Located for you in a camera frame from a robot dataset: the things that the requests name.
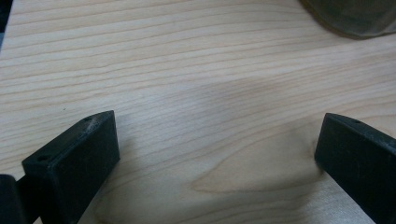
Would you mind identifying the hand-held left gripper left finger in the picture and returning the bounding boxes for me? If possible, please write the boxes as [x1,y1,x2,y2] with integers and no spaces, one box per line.
[21,110,120,224]

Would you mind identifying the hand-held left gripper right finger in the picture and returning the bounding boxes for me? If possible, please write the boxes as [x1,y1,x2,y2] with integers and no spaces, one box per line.
[314,112,396,224]

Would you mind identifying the brown transparent storage container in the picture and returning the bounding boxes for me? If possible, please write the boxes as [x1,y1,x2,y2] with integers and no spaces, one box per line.
[298,0,396,40]

